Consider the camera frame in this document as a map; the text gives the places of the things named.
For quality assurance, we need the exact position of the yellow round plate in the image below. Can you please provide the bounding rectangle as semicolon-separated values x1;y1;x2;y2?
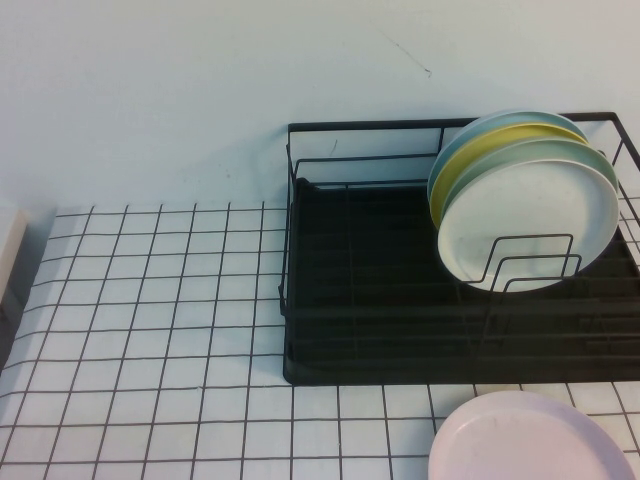
429;123;594;229

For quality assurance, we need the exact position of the light blue round plate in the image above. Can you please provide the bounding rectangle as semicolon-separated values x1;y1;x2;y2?
427;109;591;211

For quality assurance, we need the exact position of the black wire dish rack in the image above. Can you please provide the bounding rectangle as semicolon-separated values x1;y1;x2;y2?
277;110;640;386

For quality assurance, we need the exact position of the beige box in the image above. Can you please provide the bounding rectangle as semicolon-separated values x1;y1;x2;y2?
0;209;29;316

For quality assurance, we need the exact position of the cream round plate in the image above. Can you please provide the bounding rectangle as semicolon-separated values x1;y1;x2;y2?
437;158;621;294

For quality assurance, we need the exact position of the pink round plate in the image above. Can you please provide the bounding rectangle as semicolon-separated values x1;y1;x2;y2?
426;389;629;480

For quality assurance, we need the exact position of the white grid tablecloth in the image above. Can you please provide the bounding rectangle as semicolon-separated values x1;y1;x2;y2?
0;202;640;480

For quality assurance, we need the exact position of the black plastic drip tray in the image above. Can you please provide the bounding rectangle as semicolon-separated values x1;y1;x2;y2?
282;177;640;386

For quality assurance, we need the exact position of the green round plate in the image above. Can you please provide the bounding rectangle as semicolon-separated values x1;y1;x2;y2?
439;138;620;236

